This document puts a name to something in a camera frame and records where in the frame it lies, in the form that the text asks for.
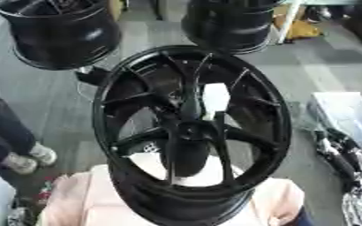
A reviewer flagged black spoked wheel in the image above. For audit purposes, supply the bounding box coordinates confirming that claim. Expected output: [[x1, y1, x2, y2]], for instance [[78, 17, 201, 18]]
[[89, 44, 294, 226]]

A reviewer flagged black wheel stand base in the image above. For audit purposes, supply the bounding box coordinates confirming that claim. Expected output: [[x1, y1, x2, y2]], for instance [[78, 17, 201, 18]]
[[74, 65, 115, 87]]

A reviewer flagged black wheel rim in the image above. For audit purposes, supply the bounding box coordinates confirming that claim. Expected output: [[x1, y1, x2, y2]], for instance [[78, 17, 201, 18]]
[[179, 0, 286, 56], [0, 0, 124, 72]]

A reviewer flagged pale pink covered stand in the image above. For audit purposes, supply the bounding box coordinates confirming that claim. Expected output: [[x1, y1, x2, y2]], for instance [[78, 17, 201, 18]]
[[34, 152, 308, 226]]

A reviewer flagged white table leg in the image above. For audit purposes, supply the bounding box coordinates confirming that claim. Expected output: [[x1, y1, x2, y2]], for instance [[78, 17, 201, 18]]
[[276, 0, 306, 46]]

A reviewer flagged yellow bag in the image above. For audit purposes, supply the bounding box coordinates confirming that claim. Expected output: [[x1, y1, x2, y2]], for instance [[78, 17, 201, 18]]
[[284, 19, 323, 41]]

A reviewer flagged clear plastic storage box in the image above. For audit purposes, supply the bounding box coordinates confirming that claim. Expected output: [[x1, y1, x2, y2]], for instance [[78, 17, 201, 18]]
[[305, 91, 362, 148]]

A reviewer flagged person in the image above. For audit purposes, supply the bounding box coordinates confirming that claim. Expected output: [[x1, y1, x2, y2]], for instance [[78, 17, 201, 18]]
[[0, 75, 59, 176]]

